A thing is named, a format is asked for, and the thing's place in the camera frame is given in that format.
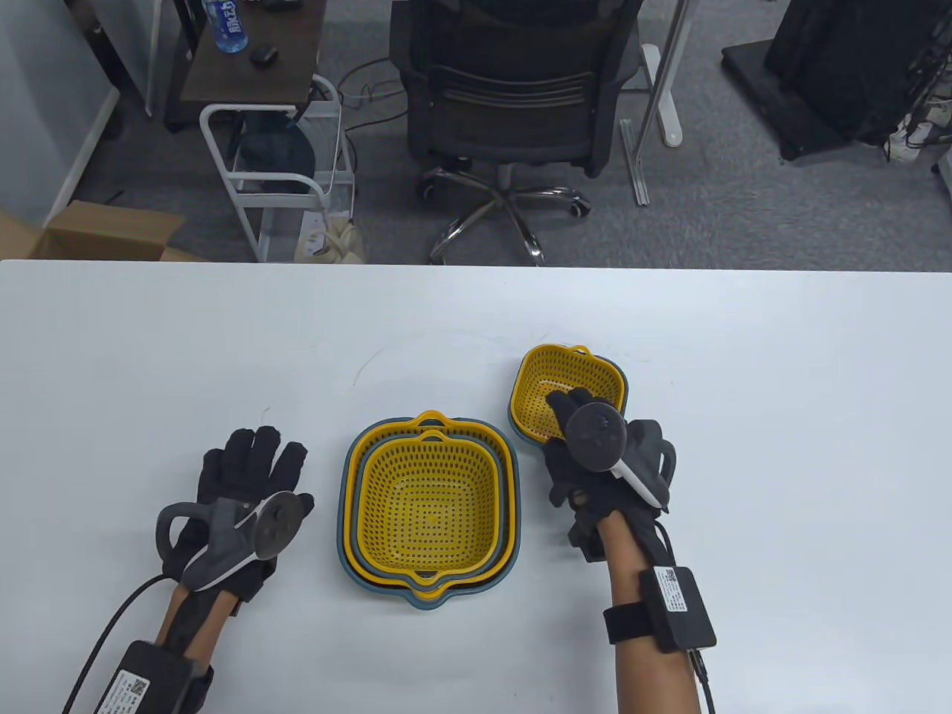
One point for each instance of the cardboard box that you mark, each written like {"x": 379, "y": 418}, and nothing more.
{"x": 104, "y": 230}

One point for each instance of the large yellow drain basket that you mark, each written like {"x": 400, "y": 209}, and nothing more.
{"x": 352, "y": 457}

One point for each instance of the medium blue basin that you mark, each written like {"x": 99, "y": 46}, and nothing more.
{"x": 505, "y": 506}

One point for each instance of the small yellow drain basket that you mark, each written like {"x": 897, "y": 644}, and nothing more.
{"x": 543, "y": 379}

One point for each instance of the small blue basin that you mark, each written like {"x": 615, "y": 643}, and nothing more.
{"x": 520, "y": 433}

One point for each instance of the person's left forearm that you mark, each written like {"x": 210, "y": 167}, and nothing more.
{"x": 201, "y": 625}

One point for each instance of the dark wooden side table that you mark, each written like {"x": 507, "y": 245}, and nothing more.
{"x": 245, "y": 82}

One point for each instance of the blue label water bottle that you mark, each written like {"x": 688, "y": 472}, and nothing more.
{"x": 225, "y": 26}

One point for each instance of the large blue basin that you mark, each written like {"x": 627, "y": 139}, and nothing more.
{"x": 428, "y": 601}

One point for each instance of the person's left hand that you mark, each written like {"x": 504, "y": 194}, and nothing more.
{"x": 245, "y": 468}

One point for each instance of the black office chair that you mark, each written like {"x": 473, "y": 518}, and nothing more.
{"x": 513, "y": 97}

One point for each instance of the black bag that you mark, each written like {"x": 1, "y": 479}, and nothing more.
{"x": 271, "y": 156}

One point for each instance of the person's right hand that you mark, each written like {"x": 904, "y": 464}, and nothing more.
{"x": 587, "y": 491}

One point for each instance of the aluminium rails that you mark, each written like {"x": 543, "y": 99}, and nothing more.
{"x": 636, "y": 163}

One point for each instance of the medium yellow drain basket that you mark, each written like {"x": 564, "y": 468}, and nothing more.
{"x": 428, "y": 513}

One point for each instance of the grey hand tracker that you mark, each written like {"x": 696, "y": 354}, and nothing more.
{"x": 275, "y": 524}
{"x": 595, "y": 435}

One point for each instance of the black covered equipment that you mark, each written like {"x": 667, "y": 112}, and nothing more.
{"x": 840, "y": 67}

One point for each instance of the white metal stand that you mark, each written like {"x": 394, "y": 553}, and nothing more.
{"x": 663, "y": 97}

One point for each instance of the person's right forearm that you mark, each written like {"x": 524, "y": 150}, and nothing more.
{"x": 647, "y": 677}

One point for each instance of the black wrist sensor box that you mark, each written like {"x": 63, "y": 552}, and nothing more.
{"x": 156, "y": 680}
{"x": 677, "y": 610}

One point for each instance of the white utility cart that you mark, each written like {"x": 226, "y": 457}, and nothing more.
{"x": 245, "y": 182}

